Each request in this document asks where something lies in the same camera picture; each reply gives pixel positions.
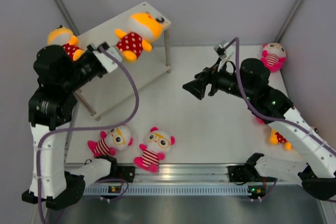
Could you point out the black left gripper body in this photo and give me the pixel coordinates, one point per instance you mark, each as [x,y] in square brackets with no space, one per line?
[88,52]

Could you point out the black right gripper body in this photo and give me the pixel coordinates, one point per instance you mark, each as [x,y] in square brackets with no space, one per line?
[220,80]

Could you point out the yellow plush toy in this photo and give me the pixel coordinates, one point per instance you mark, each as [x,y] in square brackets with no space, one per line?
[142,30]
[276,138]

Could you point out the yellow plush red dotted shirt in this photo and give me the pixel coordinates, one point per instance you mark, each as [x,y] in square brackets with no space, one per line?
[65,37]

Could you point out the pink striped plush corner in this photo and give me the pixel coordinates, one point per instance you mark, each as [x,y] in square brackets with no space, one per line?
[273,56]

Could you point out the pink striped plush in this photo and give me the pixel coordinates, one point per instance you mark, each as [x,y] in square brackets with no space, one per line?
[116,140]
[158,144]

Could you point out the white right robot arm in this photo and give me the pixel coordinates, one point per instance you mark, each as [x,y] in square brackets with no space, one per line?
[316,173]

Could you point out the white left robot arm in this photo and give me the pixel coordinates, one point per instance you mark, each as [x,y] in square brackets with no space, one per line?
[49,113]

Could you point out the white two-tier shelf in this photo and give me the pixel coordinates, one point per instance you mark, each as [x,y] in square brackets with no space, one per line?
[100,95]

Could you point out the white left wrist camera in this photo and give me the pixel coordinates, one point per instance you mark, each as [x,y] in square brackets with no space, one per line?
[109,64]

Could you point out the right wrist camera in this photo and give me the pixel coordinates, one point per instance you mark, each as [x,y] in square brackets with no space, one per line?
[224,54]

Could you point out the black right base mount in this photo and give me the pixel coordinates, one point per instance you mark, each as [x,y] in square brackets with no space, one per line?
[243,174]

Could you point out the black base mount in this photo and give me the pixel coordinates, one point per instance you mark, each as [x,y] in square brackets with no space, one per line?
[126,173]
[243,174]

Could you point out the aluminium mounting rail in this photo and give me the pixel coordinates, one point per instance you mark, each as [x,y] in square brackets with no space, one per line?
[212,173]

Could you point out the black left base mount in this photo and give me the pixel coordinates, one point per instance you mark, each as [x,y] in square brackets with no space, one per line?
[126,173]

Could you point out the white slotted cable duct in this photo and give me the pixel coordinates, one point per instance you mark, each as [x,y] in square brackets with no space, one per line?
[168,190]

